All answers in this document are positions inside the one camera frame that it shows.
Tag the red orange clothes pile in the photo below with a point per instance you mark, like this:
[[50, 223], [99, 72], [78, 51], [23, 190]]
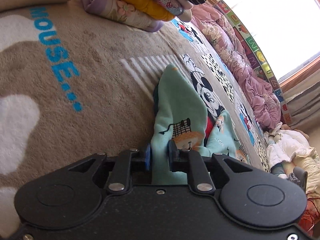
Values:
[[310, 216]]

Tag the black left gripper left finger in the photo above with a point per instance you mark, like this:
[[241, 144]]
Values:
[[130, 167]]

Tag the Mickey Mouse plush blanket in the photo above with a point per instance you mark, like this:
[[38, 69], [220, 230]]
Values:
[[73, 84]]

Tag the lilac floral folded cloth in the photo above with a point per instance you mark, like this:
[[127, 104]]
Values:
[[122, 12]]

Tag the pink purple floral quilt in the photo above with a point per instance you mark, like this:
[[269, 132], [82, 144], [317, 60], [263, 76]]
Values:
[[220, 34]]

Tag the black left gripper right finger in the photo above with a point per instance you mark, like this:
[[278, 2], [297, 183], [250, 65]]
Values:
[[196, 167]]

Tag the grey striped curtain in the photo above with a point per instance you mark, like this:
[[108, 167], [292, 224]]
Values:
[[303, 104]]

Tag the teal lion print garment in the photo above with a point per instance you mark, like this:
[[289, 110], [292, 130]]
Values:
[[182, 116]]

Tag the colourful alphabet foam mat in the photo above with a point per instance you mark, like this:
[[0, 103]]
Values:
[[255, 56]]

